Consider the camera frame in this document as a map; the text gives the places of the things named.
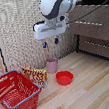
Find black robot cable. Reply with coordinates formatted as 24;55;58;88
63;0;109;25

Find brown wooden dresser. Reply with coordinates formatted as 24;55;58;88
64;0;109;70

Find red plastic shopping basket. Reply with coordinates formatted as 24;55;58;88
0;66;45;109

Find long silver drawer handle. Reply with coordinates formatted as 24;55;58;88
85;37;109;52
74;15;105;32

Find red yellow snack package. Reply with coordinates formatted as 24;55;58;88
21;62;51;92

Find beige woven folding screen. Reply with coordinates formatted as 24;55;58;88
0;0;93;79

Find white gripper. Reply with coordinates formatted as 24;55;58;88
31;15;71;51

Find orange-red plastic bowl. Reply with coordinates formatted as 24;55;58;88
54;69;75;87

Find pink plastic cup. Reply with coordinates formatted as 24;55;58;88
45;56;60;75

